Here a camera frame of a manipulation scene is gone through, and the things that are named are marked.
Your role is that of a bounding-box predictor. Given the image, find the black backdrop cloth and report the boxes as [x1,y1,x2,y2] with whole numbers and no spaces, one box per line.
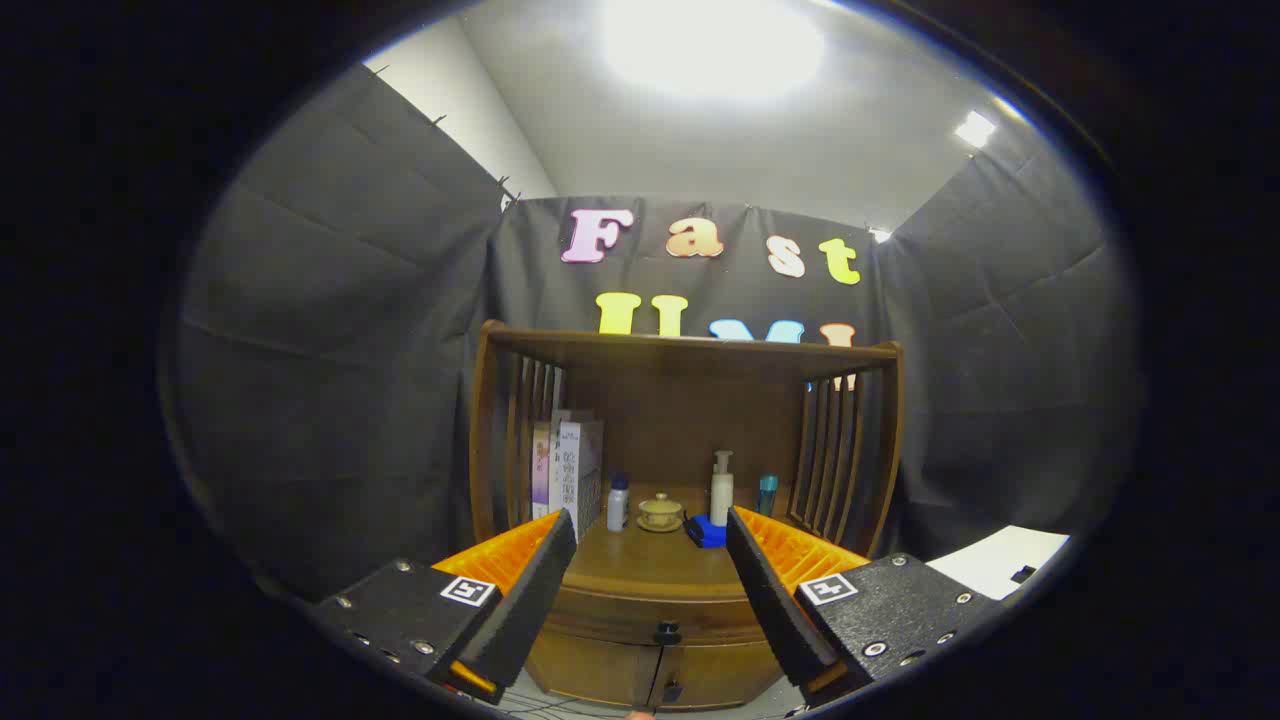
[165,62,1141,601]

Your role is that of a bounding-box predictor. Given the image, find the white patterned box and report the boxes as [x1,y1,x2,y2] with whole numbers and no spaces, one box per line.
[556,418,605,543]

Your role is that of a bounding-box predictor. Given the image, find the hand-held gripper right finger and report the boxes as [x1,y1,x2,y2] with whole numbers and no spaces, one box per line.
[725,506,1006,709]

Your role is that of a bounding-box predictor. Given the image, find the yellow lidded teacup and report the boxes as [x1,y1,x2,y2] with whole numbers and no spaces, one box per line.
[637,492,685,533]

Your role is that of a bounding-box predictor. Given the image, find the white appliance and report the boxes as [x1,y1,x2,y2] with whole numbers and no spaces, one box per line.
[925,525,1071,601]

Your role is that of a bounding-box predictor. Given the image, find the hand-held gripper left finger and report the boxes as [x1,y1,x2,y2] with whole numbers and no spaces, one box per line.
[305,508,579,706]

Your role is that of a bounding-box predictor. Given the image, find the large ceiling light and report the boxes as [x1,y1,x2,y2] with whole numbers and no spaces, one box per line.
[600,0,826,101]

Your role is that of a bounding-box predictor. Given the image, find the wooden countertop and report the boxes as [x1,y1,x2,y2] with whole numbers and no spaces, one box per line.
[555,485,806,603]

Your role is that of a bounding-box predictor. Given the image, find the black floor cables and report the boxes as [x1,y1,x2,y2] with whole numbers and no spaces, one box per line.
[500,690,641,719]

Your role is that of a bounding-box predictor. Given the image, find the white pump bottle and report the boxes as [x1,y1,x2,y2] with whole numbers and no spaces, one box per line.
[710,450,735,527]

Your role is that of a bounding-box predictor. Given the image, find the wooden cabinet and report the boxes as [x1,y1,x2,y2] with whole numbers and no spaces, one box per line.
[468,320,906,713]

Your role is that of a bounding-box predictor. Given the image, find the purple box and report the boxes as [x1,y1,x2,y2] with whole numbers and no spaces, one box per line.
[531,422,553,521]

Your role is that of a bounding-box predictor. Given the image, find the wooden drawer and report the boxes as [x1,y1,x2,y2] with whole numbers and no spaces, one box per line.
[545,583,776,648]

